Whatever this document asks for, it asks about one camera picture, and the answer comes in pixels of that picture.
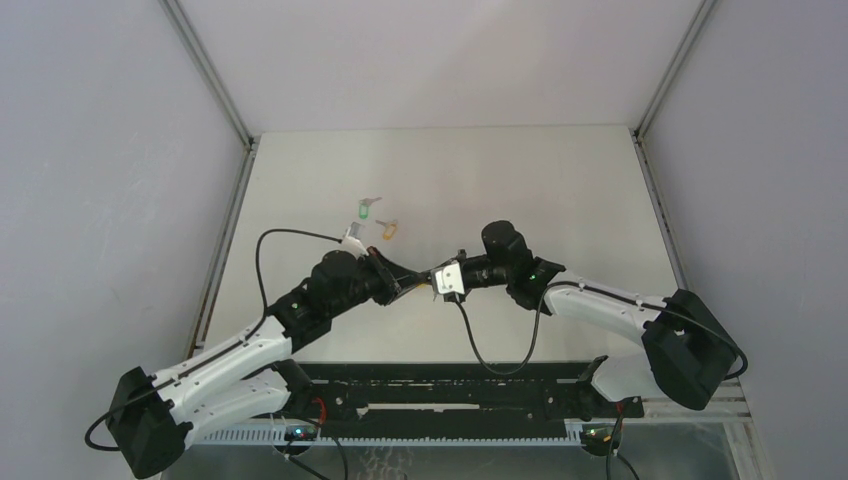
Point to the white cable duct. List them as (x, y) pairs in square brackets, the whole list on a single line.
[(564, 433)]

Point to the right circuit board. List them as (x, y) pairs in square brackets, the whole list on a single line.
[(600, 435)]

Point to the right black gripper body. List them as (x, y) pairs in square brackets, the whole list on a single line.
[(483, 274)]

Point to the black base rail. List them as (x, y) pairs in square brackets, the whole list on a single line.
[(450, 398)]

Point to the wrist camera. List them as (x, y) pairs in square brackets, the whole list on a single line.
[(351, 240), (447, 281)]

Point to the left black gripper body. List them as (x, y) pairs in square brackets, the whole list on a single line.
[(372, 280)]

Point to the orange tag key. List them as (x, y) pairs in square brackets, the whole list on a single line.
[(389, 227)]

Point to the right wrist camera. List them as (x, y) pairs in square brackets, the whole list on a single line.
[(447, 281)]

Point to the left circuit board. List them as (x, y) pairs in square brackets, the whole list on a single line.
[(300, 433)]

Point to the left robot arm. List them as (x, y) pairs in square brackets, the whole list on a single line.
[(153, 418)]

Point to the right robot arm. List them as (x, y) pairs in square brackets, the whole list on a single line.
[(684, 353)]

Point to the circuit board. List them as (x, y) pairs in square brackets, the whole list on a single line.
[(600, 435), (300, 433)]

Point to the green tag key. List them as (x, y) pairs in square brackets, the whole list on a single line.
[(364, 206)]

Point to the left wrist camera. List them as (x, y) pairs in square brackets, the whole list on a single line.
[(351, 240)]

